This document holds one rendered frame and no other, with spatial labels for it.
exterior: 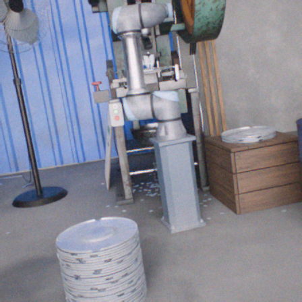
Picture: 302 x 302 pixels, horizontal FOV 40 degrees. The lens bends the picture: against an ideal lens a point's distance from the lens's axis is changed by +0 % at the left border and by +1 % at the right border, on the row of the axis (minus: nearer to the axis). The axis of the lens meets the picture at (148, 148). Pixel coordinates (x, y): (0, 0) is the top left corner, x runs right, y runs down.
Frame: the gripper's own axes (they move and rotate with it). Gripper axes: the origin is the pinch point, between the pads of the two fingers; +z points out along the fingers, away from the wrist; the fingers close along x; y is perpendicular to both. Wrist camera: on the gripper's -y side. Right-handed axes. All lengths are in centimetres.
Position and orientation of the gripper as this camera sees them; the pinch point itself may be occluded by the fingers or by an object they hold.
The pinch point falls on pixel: (149, 68)
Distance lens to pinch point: 248.0
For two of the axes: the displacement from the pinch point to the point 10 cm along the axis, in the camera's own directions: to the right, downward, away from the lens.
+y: -0.8, -1.8, 9.8
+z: 1.4, 9.7, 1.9
